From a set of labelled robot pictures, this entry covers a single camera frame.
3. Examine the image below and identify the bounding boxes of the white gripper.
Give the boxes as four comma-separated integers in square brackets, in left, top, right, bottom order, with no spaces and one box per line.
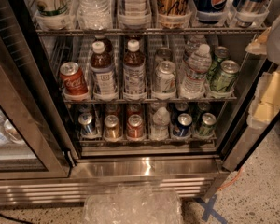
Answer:
[245,15,280,129]

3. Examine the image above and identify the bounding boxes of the front green 7up can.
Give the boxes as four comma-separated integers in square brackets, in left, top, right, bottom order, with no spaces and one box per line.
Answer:
[210,60,240,93]

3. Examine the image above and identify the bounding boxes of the green 7up can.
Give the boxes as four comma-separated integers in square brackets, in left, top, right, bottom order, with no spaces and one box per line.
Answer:
[210,60,240,93]
[206,46,230,80]

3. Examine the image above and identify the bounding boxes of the rear green 7up can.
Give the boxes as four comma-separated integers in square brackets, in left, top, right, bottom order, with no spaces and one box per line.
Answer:
[206,46,230,80]

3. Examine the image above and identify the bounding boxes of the green can bottom shelf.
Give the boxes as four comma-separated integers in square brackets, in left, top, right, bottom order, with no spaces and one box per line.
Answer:
[197,113,217,136]

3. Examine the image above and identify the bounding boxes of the blue Pepsi can bottom shelf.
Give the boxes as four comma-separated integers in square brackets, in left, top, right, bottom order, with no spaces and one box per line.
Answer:
[173,113,192,137]

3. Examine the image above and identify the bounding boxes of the small water bottle bottom shelf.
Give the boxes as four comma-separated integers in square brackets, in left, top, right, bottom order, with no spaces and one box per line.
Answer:
[151,107,170,140]

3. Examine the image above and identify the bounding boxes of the red can bottom shelf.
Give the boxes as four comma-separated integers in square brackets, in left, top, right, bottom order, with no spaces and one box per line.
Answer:
[127,114,144,138]

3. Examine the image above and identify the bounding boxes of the gold can bottom shelf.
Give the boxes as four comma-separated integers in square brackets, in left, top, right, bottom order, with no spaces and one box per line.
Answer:
[105,115,119,139]

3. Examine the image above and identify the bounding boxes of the stainless steel display fridge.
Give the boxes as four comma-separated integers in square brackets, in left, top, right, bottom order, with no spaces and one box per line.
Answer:
[0,0,273,206]

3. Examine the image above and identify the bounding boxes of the top shelf clear water bottle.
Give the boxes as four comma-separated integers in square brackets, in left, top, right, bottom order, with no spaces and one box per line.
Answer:
[77,0,112,30]

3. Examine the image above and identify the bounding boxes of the blue can bottom shelf left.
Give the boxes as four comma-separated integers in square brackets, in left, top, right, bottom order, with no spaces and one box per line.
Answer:
[78,112,97,135]

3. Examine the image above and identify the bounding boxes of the red Coca-Cola can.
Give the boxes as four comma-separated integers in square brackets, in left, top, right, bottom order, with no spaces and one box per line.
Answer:
[60,62,88,95]

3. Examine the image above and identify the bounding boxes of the glass fridge door left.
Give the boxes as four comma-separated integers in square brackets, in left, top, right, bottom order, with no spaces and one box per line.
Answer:
[0,17,71,181]

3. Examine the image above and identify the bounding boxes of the front clear water bottle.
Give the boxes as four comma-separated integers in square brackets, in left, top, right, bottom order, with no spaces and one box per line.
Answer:
[181,44,212,93]

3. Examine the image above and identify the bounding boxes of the rear clear water bottle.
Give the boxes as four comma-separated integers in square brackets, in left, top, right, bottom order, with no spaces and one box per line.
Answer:
[183,35,207,61]

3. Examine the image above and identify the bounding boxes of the front right iced tea bottle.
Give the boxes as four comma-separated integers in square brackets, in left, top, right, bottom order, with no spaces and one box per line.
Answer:
[123,39,146,95]

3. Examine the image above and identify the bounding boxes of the iced tea bottle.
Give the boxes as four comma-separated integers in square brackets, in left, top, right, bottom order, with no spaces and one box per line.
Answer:
[91,41,117,95]
[123,39,146,95]

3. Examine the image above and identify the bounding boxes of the blue tape cross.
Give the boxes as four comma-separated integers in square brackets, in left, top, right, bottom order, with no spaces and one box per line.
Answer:
[194,194,228,224]

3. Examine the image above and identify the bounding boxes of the rear left tea bottle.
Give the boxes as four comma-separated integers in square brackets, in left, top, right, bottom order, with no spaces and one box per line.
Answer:
[95,35,113,55]

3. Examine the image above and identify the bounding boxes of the front left iced tea bottle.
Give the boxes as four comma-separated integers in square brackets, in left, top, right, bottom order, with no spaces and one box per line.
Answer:
[91,41,117,95]

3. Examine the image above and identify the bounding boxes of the clear plastic wrapped pack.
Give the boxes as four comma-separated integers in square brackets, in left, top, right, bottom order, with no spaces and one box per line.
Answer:
[81,186,184,224]

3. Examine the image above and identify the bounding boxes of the orange cable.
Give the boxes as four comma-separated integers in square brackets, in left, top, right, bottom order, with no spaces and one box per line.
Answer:
[217,166,245,192]

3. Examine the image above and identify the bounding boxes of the black cable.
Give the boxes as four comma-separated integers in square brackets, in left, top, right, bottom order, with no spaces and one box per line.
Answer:
[0,205,35,224]

